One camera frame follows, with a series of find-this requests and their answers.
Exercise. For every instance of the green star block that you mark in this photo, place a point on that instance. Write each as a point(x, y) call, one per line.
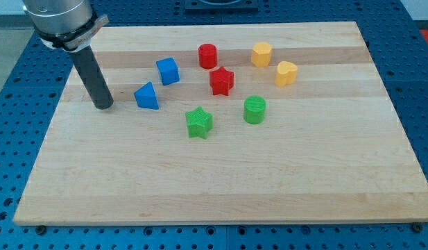
point(199, 123)

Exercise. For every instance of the red star block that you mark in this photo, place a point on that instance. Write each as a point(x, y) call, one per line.
point(221, 81)

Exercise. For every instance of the blue cube block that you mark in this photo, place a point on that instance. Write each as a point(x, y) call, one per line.
point(168, 70)

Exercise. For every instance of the green cylinder block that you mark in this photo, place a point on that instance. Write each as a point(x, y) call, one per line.
point(254, 109)

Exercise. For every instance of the wooden board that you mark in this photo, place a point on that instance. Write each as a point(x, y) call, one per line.
point(330, 150)

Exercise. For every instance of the red cylinder block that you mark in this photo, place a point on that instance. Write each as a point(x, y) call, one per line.
point(207, 56)

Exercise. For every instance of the blue triangle block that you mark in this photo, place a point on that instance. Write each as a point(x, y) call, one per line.
point(145, 97)

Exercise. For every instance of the yellow hexagon block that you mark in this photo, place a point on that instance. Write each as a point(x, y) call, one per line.
point(261, 54)

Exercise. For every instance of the yellow heart block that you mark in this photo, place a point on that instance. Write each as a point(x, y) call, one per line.
point(286, 73)

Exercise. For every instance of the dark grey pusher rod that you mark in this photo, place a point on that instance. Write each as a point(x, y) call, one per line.
point(90, 73)

